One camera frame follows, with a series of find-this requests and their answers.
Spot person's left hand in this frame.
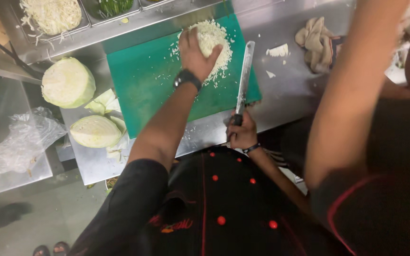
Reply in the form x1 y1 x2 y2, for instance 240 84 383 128
178 28 224 83

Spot person's right hand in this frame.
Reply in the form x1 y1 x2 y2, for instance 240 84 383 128
226 110 260 151

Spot long steel kitchen knife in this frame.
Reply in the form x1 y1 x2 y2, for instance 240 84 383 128
233 41 256 127

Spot pile of chopped cabbage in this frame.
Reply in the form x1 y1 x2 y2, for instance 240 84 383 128
169 19 235 89

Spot black chef jacket red buttons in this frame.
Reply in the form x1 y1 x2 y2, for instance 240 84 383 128
68 146 355 256

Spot black wristwatch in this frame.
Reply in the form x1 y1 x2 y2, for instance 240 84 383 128
172 69 203 92

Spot white cabbage core piece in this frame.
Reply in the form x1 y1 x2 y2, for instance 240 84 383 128
266 43 289 57

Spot green cutting board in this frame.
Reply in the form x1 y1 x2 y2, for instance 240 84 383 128
106 14 262 139

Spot loose cabbage leaf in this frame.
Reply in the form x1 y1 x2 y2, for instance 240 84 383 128
105 115 131 162
84 89 122 116

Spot beige kitchen cloth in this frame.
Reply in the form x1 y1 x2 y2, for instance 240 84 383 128
295 17 344 74

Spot small cabbage half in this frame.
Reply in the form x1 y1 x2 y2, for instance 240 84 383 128
70 115 122 149

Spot steel tray of green chives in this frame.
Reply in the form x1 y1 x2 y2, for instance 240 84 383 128
82 0 141 27

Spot large cut cabbage head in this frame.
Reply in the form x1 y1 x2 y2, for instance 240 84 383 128
41 57 96 109

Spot steel tray of shredded cabbage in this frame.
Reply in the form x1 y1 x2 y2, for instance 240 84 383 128
11 0 91 45

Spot clear plastic bag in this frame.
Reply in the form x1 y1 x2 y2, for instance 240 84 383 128
0 107 68 175

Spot low steel side table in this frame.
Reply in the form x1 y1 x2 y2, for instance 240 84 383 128
0 64 54 198

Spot black wrist bracelet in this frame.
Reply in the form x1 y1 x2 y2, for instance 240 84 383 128
242 142 262 154

